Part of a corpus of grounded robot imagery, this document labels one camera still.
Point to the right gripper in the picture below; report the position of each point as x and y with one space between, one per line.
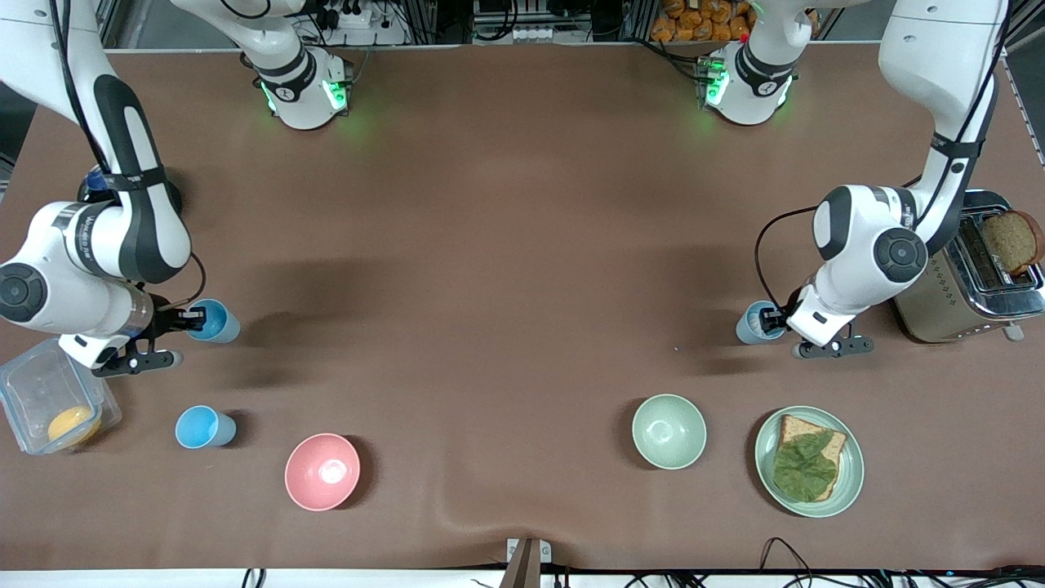
164 320

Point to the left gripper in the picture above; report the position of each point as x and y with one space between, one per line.
785 317

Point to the blue plastic cup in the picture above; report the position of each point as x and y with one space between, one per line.
747 331
196 427
220 327

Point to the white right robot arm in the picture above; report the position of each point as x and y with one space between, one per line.
61 245

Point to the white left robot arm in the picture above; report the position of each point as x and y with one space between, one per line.
849 237

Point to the brown bread slice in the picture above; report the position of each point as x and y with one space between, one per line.
793 426

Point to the green lettuce leaf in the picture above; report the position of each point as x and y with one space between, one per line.
804 469

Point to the pale green bowl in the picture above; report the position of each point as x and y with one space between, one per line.
669 431

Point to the orange round food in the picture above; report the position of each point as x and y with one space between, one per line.
69 425

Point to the clear plastic food container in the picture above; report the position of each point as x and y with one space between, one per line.
41 392

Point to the glass lid blue knob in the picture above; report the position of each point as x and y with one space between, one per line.
98 180

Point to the pale green plate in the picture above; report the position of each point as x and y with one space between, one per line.
851 482

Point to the beige steel toaster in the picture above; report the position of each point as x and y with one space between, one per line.
955 310

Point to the pink bowl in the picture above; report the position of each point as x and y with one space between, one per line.
322 472

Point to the dark toast slice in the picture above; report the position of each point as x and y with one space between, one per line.
1012 241

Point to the brown table cloth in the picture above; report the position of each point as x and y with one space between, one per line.
522 367

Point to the orange snack pile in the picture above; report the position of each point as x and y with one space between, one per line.
694 20

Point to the grey metal camera bracket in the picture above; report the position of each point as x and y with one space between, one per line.
522 567

